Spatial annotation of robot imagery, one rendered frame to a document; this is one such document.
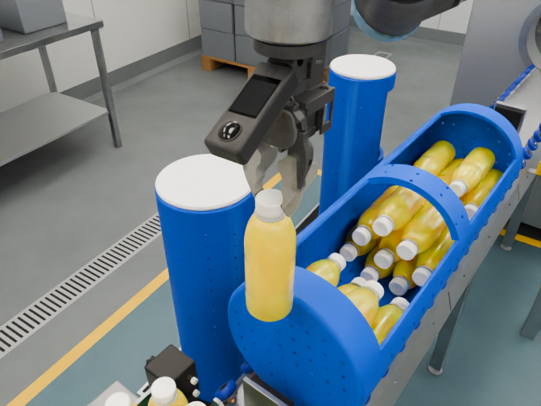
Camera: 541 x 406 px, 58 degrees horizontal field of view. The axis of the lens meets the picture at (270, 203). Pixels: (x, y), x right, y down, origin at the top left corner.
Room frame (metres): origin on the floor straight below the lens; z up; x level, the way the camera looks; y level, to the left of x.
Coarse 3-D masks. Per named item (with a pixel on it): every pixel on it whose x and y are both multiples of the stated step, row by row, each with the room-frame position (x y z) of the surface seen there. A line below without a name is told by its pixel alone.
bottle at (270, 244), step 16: (256, 224) 0.48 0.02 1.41; (272, 224) 0.48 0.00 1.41; (288, 224) 0.48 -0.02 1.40; (256, 240) 0.47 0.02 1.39; (272, 240) 0.47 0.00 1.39; (288, 240) 0.47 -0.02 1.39; (256, 256) 0.47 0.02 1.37; (272, 256) 0.46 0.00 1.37; (288, 256) 0.47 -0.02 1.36; (256, 272) 0.47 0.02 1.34; (272, 272) 0.46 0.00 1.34; (288, 272) 0.47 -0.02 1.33; (256, 288) 0.47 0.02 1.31; (272, 288) 0.46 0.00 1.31; (288, 288) 0.47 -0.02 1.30; (256, 304) 0.47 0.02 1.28; (272, 304) 0.46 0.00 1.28; (288, 304) 0.48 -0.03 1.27; (272, 320) 0.46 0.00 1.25
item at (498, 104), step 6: (498, 102) 1.56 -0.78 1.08; (504, 102) 1.56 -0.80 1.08; (498, 108) 1.54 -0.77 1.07; (504, 108) 1.53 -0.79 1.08; (510, 108) 1.53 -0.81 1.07; (516, 108) 1.52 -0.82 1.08; (522, 108) 1.52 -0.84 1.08; (504, 114) 1.53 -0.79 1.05; (510, 114) 1.51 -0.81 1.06; (516, 114) 1.50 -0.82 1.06; (522, 114) 1.51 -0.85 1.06; (510, 120) 1.51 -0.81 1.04; (516, 120) 1.50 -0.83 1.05; (522, 120) 1.50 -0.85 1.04; (516, 126) 1.50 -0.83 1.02
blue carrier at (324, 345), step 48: (432, 144) 1.27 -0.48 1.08; (480, 144) 1.19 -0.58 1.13; (432, 192) 0.82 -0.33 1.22; (336, 240) 0.89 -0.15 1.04; (240, 288) 0.59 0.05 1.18; (336, 288) 0.55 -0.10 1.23; (384, 288) 0.81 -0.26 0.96; (432, 288) 0.65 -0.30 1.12; (240, 336) 0.59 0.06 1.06; (288, 336) 0.52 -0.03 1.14; (336, 336) 0.47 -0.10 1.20; (288, 384) 0.52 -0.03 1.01; (336, 384) 0.47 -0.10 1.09
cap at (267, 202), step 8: (264, 192) 0.51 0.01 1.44; (272, 192) 0.51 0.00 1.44; (280, 192) 0.51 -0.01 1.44; (256, 200) 0.49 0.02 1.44; (264, 200) 0.49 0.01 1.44; (272, 200) 0.49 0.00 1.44; (280, 200) 0.49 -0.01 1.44; (256, 208) 0.49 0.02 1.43; (264, 208) 0.48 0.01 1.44; (272, 208) 0.48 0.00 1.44; (280, 208) 0.48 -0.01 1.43; (264, 216) 0.48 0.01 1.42; (272, 216) 0.48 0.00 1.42
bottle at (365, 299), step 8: (360, 288) 0.63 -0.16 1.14; (368, 288) 0.64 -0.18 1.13; (352, 296) 0.61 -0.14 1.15; (360, 296) 0.60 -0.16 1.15; (368, 296) 0.61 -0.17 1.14; (376, 296) 0.62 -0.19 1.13; (360, 304) 0.59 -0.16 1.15; (368, 304) 0.59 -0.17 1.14; (376, 304) 0.60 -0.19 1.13; (368, 312) 0.58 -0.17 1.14; (376, 312) 0.59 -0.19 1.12; (368, 320) 0.57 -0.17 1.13
